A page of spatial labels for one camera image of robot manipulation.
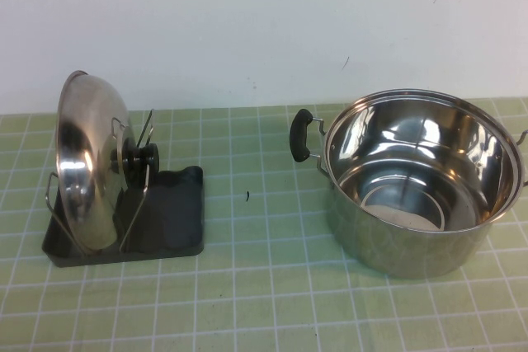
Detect steel pot lid black knob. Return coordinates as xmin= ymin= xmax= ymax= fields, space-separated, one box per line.
xmin=54 ymin=71 xmax=160 ymax=255

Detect green checked table mat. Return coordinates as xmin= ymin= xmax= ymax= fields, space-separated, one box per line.
xmin=0 ymin=96 xmax=528 ymax=352

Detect wire lid rack grey tray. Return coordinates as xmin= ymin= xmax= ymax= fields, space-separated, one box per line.
xmin=40 ymin=108 xmax=205 ymax=267

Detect stainless steel pot black handles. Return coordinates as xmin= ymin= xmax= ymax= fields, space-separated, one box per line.
xmin=288 ymin=87 xmax=528 ymax=279

